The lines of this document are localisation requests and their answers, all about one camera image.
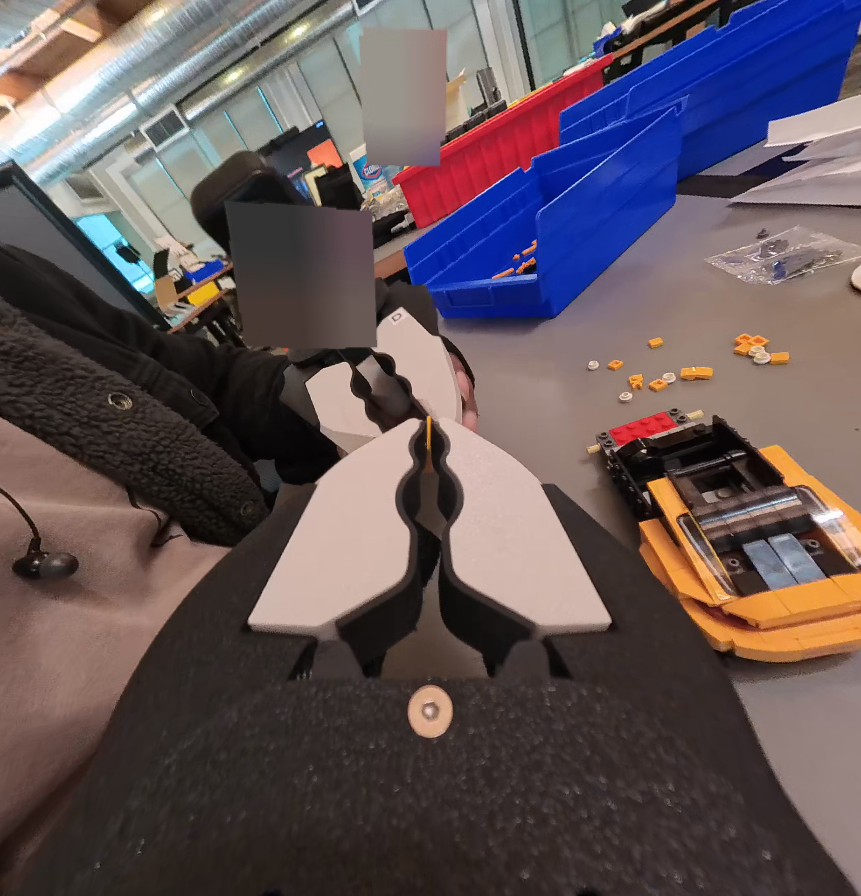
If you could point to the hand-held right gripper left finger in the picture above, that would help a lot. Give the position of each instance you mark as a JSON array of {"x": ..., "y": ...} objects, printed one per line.
[{"x": 332, "y": 553}]

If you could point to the person's left forearm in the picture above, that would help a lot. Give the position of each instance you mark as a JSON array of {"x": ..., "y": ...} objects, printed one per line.
[{"x": 248, "y": 392}]

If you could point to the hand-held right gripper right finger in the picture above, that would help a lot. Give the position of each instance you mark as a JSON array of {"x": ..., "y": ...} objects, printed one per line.
[{"x": 521, "y": 553}]

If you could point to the row of black boxes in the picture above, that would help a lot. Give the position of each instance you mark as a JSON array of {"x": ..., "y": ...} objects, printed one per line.
[{"x": 483, "y": 98}]

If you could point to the white wipes canister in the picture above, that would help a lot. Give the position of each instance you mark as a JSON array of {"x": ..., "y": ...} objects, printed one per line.
[{"x": 370, "y": 175}]

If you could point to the orange lego clip piece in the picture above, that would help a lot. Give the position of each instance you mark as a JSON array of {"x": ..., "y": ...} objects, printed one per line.
[{"x": 429, "y": 448}]

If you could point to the clear bag of dark pieces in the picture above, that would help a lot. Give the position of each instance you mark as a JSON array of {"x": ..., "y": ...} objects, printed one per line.
[{"x": 787, "y": 255}]

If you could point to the scattered orange white lego pieces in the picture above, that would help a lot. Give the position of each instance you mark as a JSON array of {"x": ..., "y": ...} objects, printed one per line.
[{"x": 696, "y": 372}]

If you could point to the silver ventilation duct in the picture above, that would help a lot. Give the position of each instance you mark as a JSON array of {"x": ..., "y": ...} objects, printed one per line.
[{"x": 157, "y": 63}]

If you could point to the orange black lego car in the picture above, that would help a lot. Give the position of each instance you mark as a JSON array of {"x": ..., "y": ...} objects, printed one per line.
[{"x": 787, "y": 616}]

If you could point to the lit computer monitor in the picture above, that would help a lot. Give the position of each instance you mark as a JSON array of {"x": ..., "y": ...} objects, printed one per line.
[{"x": 311, "y": 150}]

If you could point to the heap of orange lego parts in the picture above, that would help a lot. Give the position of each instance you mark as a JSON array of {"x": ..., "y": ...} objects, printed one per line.
[{"x": 521, "y": 267}]

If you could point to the black office chair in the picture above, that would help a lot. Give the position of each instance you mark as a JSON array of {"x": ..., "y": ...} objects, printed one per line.
[{"x": 227, "y": 178}]

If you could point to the long blue plastic bin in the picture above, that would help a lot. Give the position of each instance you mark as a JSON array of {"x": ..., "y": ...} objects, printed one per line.
[{"x": 752, "y": 105}]

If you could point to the beige hooded sweatshirt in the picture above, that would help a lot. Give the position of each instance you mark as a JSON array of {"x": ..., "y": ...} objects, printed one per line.
[{"x": 67, "y": 665}]

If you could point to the dark monitor panel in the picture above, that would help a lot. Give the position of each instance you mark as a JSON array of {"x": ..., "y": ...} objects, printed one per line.
[{"x": 53, "y": 231}]

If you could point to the person's left hand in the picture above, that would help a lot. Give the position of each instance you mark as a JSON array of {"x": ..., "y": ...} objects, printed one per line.
[{"x": 470, "y": 402}]

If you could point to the red plastic bin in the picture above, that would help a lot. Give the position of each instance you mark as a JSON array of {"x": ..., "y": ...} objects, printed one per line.
[{"x": 486, "y": 161}]

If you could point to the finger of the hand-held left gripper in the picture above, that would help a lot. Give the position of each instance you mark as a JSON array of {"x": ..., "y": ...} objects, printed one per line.
[
  {"x": 423, "y": 364},
  {"x": 339, "y": 406}
]

